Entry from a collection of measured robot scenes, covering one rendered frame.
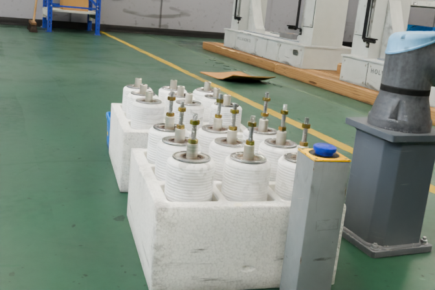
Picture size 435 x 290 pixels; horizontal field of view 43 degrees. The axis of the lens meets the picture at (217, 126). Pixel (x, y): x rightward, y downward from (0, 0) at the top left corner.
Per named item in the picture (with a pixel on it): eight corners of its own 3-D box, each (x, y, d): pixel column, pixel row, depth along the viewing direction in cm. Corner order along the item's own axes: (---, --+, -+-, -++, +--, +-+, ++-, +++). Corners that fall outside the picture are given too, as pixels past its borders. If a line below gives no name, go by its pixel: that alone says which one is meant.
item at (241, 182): (216, 229, 121) (224, 150, 117) (259, 234, 121) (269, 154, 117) (215, 248, 111) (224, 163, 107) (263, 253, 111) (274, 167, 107)
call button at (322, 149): (328, 153, 99) (330, 142, 99) (339, 160, 95) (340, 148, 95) (308, 153, 98) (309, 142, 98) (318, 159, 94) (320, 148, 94)
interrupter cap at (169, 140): (171, 149, 115) (171, 145, 114) (156, 139, 121) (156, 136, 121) (202, 146, 119) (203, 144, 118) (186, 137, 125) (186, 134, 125)
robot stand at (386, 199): (384, 221, 154) (402, 117, 147) (432, 251, 138) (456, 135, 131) (327, 226, 147) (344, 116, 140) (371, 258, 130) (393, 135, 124)
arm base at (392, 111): (401, 118, 145) (408, 81, 143) (445, 133, 132) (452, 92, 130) (354, 118, 139) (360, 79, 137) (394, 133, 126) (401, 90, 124)
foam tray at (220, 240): (268, 213, 152) (276, 150, 148) (334, 285, 116) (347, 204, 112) (126, 215, 141) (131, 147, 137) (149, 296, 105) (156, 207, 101)
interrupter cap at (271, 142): (264, 147, 123) (265, 144, 123) (263, 139, 130) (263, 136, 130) (298, 151, 123) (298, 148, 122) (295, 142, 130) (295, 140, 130)
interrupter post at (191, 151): (188, 156, 110) (189, 140, 110) (199, 158, 109) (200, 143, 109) (183, 159, 108) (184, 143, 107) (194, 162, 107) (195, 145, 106)
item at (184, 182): (174, 228, 119) (181, 148, 115) (215, 240, 115) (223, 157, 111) (151, 245, 110) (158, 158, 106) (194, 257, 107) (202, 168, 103)
